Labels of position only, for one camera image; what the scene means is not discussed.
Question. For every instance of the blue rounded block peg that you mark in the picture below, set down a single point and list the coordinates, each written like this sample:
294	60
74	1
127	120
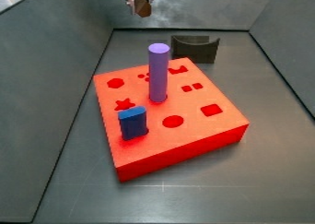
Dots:
132	122

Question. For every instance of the black curved fixture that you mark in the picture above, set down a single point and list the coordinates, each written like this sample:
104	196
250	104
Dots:
199	48

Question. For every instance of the purple cylinder peg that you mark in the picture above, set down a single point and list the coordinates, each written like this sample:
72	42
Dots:
158	71

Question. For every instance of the red shape sorter block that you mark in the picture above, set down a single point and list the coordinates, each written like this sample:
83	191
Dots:
192	123

